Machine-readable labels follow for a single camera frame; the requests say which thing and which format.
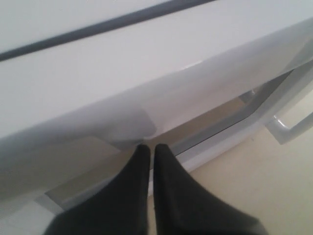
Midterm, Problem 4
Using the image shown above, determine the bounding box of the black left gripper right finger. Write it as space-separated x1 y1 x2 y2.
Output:
153 144 267 235

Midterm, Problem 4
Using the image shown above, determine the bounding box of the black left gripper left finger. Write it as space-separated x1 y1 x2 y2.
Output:
45 144 151 235

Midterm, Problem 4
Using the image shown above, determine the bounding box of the white microwave oven body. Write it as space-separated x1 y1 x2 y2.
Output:
171 61 313 171

